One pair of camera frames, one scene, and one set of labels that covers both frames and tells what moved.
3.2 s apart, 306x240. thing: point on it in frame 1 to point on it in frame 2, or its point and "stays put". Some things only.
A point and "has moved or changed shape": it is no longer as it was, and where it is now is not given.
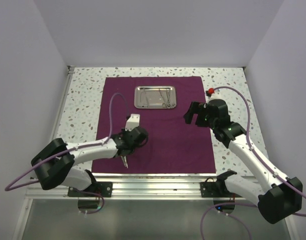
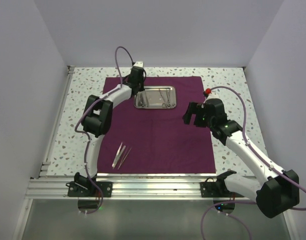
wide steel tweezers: x=124 y=158 has moved or changed shape
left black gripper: x=123 y=132 to x=141 y=88
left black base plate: x=104 y=188 stays put
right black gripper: x=196 y=107 stays put
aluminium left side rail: x=62 y=103 stays put
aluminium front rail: x=135 y=188 stays put
